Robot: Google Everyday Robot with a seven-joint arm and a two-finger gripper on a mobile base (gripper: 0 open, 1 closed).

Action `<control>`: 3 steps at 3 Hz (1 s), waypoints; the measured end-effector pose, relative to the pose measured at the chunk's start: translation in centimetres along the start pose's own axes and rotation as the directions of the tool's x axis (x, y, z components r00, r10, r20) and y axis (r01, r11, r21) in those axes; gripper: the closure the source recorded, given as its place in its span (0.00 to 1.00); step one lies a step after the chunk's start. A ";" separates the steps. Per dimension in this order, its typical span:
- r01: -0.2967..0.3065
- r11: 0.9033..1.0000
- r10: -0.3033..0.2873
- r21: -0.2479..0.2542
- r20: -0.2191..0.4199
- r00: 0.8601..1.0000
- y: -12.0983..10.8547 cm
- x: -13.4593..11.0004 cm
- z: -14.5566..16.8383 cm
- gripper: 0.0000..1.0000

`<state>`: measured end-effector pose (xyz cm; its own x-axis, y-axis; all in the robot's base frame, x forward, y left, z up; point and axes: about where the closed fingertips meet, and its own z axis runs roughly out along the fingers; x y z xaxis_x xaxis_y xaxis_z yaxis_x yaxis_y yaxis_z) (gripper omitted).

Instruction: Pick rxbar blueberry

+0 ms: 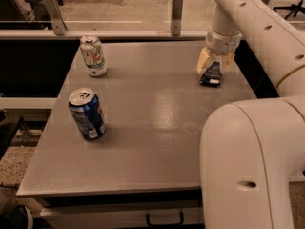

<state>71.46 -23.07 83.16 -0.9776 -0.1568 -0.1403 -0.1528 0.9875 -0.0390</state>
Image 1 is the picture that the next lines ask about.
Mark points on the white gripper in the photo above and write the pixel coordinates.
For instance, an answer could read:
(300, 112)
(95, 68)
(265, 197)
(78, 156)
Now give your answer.
(222, 44)

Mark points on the dark blue rxbar wrapper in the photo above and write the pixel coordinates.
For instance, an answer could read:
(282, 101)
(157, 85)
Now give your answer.
(211, 77)

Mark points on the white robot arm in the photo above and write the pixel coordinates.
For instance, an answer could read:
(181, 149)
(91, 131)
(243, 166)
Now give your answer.
(250, 149)

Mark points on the black office chair base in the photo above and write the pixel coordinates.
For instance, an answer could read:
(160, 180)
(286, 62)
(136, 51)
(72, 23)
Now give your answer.
(293, 9)

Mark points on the white 7up soda can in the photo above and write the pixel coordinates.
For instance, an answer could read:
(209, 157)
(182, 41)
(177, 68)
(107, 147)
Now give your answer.
(93, 56)

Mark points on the blue pepsi soda can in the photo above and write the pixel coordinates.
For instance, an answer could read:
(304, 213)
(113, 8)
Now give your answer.
(86, 111)

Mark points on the white table drawer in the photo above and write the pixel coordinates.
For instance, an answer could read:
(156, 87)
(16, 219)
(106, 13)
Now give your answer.
(120, 216)

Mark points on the dark side table left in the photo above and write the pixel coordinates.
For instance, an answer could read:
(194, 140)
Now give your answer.
(9, 125)

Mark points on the middle metal railing bracket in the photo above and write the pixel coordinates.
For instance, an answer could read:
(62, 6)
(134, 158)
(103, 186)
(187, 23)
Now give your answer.
(176, 17)

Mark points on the metal railing bracket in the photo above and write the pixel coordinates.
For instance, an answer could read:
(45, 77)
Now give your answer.
(176, 17)
(58, 25)

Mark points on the left metal railing bracket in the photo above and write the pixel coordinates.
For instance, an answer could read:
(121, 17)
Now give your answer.
(58, 25)

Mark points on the black drawer handle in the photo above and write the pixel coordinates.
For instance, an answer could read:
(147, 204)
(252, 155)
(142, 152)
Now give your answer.
(163, 221)

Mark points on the horizontal metal rail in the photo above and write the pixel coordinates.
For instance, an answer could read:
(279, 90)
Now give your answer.
(111, 35)

